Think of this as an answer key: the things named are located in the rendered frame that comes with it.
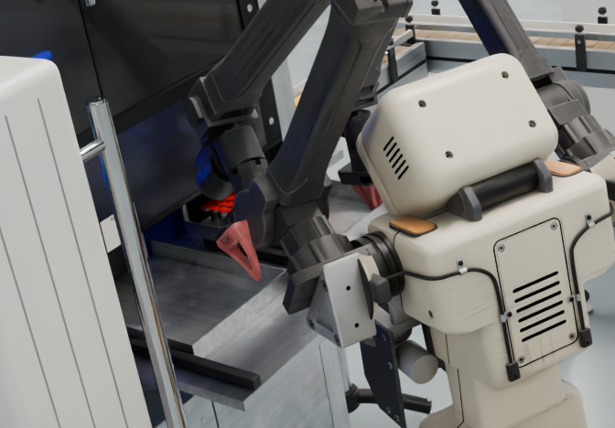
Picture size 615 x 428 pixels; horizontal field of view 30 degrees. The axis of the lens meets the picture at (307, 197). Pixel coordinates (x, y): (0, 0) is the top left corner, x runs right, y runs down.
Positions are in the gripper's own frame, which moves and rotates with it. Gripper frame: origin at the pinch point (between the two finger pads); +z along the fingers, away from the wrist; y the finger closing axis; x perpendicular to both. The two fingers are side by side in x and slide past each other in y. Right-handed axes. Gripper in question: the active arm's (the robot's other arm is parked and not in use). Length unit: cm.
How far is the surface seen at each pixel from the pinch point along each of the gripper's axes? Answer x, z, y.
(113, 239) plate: 42, -13, 26
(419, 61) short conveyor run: -79, -3, 37
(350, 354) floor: -65, 83, 73
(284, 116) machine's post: -9.1, -15.4, 25.6
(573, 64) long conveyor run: -83, 0, -3
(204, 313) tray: 40.5, 1.6, 10.5
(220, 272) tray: 27.9, 0.8, 17.4
